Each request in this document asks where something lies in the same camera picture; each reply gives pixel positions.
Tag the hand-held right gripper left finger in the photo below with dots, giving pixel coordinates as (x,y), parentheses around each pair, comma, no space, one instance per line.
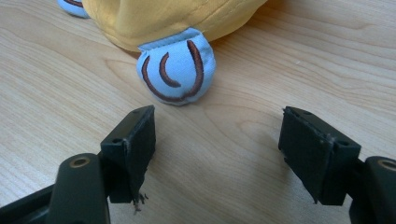
(129,155)

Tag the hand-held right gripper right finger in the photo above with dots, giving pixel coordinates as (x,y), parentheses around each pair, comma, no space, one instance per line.
(314,158)

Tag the yellow plush toy with blue feet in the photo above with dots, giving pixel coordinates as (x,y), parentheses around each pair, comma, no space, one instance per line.
(174,37)

